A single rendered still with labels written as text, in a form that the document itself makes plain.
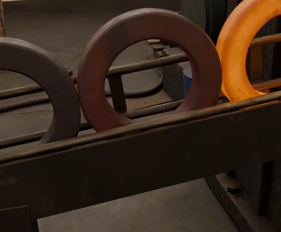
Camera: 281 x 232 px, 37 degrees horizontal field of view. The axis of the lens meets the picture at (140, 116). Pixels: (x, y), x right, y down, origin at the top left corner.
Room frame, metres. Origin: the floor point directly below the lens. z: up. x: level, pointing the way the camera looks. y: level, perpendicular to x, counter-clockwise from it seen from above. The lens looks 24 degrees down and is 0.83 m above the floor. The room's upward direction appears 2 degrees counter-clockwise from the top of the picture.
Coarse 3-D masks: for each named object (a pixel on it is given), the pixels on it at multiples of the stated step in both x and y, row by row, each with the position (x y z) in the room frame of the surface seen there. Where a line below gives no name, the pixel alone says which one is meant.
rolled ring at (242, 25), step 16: (256, 0) 0.51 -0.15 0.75; (272, 0) 0.52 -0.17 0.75; (240, 16) 0.51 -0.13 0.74; (256, 16) 0.51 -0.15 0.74; (272, 16) 0.52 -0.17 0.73; (224, 32) 0.52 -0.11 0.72; (240, 32) 0.51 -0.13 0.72; (256, 32) 0.51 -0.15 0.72; (224, 48) 0.51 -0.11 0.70; (240, 48) 0.51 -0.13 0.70; (224, 64) 0.51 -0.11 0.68; (240, 64) 0.51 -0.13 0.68; (224, 80) 0.51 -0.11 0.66; (240, 80) 0.51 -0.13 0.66; (240, 96) 0.51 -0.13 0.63
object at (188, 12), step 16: (192, 0) 1.89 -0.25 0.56; (208, 0) 1.74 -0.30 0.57; (224, 0) 1.73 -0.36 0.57; (192, 16) 1.89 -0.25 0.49; (208, 16) 1.72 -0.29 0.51; (224, 16) 1.72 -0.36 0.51; (208, 32) 1.73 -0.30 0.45; (176, 48) 2.24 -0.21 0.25; (176, 64) 1.98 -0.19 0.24; (176, 80) 1.97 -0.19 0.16; (176, 96) 1.97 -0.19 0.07
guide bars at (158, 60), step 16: (256, 48) 0.59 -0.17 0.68; (128, 64) 0.55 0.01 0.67; (144, 64) 0.55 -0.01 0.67; (160, 64) 0.55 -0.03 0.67; (256, 64) 0.59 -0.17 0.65; (112, 80) 0.54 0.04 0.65; (256, 80) 0.59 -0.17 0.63; (272, 80) 0.57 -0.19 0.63; (0, 96) 0.51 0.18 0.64; (16, 96) 0.52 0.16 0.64; (112, 96) 0.54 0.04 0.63; (224, 96) 0.55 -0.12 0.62; (128, 112) 0.53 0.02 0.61; (144, 112) 0.53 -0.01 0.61; (160, 112) 0.53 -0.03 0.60; (80, 128) 0.51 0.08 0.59; (0, 144) 0.49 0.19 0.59; (16, 144) 0.49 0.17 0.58
